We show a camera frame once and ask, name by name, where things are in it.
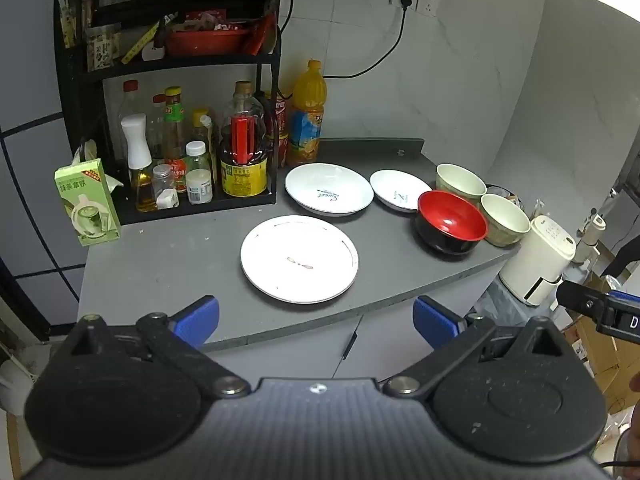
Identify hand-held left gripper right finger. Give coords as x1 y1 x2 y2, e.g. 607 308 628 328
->
382 296 585 402

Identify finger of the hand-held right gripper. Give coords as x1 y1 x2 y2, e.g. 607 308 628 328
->
556 280 616 333

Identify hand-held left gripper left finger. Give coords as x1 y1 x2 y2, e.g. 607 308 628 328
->
50 294 252 402

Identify red and black bowl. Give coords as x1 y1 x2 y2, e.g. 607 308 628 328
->
413 189 489 256

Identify cream ceramic bowl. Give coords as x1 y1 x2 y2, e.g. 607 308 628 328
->
434 162 488 206
479 193 532 248

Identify large white plate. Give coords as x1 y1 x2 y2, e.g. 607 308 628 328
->
240 214 360 305

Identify small white plate dark print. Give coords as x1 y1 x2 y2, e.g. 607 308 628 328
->
369 168 434 213

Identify deep white plate dark print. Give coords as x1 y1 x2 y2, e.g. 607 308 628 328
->
284 162 375 219

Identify cardboard boxes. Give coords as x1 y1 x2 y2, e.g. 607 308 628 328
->
567 274 640 413

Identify white countertop appliance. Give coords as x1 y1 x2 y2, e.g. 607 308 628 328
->
499 214 577 307

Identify small white handheld device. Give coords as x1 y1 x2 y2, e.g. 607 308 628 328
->
574 214 607 264

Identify grey plastic bag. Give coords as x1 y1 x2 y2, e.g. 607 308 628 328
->
471 279 557 328

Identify small clear spice jar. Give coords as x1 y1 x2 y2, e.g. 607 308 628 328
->
152 163 180 210

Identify pot filled with packets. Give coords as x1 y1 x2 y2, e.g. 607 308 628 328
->
484 184 524 212

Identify white cap seasoning bottle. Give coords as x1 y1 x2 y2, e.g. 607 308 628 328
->
184 140 214 205

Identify green carton box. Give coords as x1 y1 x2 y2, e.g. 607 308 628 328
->
53 158 123 247

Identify white top oil spray bottle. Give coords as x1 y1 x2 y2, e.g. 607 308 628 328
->
119 113 156 213

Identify red drink can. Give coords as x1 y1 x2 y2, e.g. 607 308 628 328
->
270 96 291 136
273 132 291 169

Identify yellow cap sauce bottle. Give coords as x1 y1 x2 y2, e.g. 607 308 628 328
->
163 86 189 194

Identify clear bottle red cap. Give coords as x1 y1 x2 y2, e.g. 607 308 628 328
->
119 79 147 122

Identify orange juice bottle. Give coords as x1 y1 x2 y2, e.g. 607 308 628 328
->
287 58 329 167

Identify black metal shelf rack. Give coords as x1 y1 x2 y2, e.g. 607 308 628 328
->
52 0 284 226

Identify red plastic basket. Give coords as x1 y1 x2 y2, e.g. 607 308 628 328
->
162 26 252 59

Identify large oil bottle red handle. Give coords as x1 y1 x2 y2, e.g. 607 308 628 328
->
218 81 270 198

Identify black power cable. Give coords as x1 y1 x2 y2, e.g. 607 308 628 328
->
322 6 409 81

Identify black hanging cable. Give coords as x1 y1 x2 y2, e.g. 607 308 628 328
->
276 0 297 106

